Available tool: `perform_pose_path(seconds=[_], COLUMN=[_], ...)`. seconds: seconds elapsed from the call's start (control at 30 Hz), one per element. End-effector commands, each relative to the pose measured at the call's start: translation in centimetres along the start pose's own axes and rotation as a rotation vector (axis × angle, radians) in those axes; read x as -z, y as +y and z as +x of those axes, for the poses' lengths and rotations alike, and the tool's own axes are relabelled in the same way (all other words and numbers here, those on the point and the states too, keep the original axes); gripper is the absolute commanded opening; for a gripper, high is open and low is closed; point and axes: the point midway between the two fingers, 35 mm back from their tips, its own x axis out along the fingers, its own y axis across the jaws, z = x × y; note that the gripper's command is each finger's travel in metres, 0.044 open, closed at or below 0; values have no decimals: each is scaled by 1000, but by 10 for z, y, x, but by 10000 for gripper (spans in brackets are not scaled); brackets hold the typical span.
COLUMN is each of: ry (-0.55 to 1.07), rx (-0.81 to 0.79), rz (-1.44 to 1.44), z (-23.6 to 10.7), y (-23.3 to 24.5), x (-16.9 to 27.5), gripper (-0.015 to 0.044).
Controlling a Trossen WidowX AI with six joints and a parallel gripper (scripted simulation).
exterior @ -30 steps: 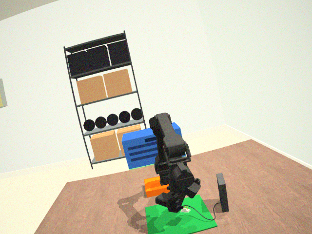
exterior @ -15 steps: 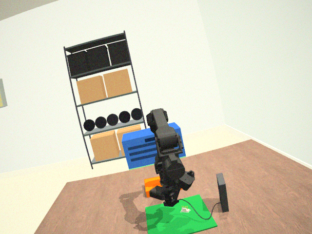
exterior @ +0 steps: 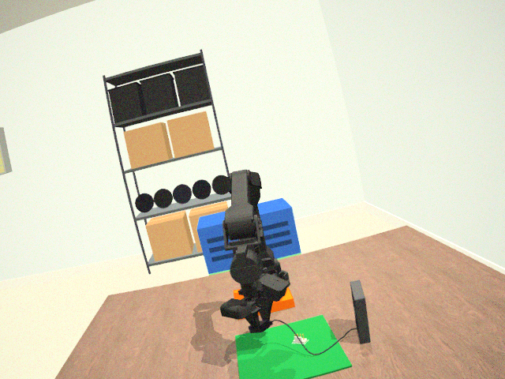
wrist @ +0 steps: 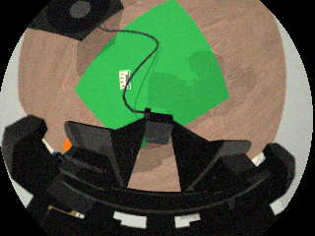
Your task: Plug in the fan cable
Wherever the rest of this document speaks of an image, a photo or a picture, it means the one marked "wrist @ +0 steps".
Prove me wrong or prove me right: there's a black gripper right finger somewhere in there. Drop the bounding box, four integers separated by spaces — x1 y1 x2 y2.
170 122 252 192

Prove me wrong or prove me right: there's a green circuit board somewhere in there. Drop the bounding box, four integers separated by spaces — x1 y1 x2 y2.
75 0 229 130

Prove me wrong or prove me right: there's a black cable with plug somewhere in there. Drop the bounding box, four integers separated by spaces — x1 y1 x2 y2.
122 35 173 145

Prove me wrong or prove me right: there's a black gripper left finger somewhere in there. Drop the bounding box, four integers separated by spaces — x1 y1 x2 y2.
64 118 147 188

